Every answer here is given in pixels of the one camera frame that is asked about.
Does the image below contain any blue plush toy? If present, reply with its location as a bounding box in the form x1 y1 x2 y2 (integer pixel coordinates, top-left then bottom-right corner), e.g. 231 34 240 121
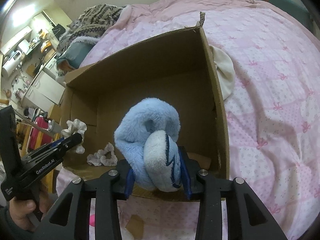
114 98 181 192

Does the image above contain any white sock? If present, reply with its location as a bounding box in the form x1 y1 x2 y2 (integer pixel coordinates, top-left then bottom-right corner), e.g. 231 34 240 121
120 228 135 240

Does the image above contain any dark green sleeve forearm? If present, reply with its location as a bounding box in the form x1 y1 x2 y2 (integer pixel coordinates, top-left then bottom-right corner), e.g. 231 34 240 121
1 206 33 240

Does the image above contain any person's left hand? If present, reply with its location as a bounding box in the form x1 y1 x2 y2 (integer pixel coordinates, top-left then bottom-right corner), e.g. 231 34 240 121
9 191 53 232

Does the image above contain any white scrunchie in box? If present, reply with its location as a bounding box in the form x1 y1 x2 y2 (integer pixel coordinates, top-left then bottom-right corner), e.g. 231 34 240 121
87 142 118 167

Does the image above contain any pink ball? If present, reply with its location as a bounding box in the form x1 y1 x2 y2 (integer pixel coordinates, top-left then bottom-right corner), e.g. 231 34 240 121
89 214 95 227

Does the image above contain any small cardboard piece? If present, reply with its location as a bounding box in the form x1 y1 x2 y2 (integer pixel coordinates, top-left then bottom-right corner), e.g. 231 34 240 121
125 215 144 240

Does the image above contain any red suitcase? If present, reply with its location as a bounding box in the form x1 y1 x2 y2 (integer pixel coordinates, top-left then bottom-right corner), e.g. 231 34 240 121
28 116 52 151

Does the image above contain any wooden railing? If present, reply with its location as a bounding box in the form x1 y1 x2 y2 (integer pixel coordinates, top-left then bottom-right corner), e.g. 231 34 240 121
1 105 55 177

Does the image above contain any white kitchen cabinet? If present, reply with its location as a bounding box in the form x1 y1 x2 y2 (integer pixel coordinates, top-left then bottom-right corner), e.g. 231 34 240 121
21 71 65 112

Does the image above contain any pink patterned duvet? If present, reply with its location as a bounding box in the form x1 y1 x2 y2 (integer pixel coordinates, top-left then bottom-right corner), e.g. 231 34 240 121
56 0 320 240

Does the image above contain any cardboard box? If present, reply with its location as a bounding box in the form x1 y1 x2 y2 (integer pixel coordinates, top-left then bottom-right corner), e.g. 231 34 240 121
60 11 230 202

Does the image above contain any cream cloth behind box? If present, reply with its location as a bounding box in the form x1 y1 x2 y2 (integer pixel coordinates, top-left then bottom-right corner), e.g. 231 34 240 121
209 45 235 100

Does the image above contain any grey cat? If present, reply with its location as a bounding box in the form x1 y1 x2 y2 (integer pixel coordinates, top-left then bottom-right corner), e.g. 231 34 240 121
67 20 82 32

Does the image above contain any patterned knit blanket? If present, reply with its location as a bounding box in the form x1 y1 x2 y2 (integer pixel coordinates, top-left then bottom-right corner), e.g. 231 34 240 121
56 4 124 55

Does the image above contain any teal pillow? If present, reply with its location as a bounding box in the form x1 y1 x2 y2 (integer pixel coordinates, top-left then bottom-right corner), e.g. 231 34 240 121
260 0 312 22

